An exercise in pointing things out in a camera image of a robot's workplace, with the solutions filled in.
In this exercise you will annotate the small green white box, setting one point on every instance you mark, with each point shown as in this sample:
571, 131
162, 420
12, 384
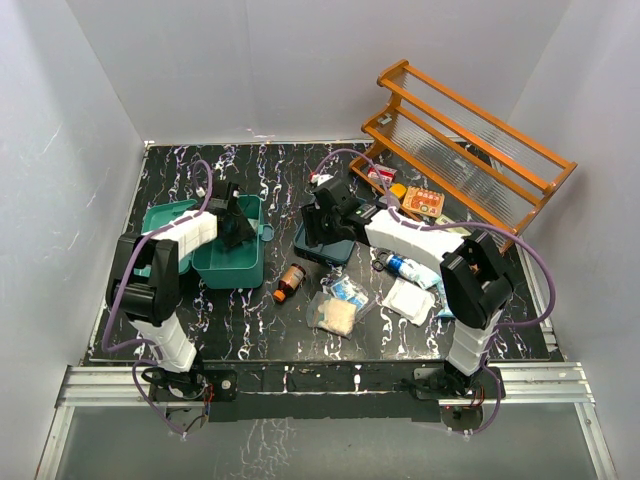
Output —
443, 220

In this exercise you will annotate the blue cotton swab bag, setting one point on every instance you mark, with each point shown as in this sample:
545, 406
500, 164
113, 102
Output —
445, 311

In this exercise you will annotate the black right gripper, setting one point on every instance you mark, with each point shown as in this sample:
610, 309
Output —
311, 217

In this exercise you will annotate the teal medicine kit box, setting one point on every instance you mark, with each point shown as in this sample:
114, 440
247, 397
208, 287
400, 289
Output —
200, 248

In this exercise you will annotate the orange wooden shelf rack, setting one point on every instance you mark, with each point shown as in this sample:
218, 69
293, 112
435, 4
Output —
499, 174

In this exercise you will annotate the blue bandage packets bag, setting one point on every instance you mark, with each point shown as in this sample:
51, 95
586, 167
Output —
346, 289

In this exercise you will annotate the cotton balls clear bag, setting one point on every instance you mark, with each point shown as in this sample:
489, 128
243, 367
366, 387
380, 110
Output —
331, 314

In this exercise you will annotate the aluminium frame rail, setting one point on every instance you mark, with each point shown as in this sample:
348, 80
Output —
511, 382

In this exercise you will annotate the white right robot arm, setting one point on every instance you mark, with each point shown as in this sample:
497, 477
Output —
476, 278

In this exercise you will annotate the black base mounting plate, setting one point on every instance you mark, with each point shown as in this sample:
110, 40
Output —
321, 390

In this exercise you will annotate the blue divided tray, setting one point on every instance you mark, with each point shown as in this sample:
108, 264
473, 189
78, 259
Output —
334, 254

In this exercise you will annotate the blue labelled spray bottle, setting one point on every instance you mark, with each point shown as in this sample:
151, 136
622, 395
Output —
396, 265

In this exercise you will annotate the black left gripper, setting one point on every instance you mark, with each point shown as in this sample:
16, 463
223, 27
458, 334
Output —
244, 232

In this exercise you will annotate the amber medicine bottle orange cap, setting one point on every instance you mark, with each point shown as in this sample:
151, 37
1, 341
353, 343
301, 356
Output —
289, 282

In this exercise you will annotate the white gauze pack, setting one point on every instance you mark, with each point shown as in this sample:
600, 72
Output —
410, 301

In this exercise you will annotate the red white medicine box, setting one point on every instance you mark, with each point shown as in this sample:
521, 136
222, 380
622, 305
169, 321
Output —
381, 174

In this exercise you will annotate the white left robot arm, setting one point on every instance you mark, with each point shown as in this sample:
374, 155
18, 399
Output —
145, 275

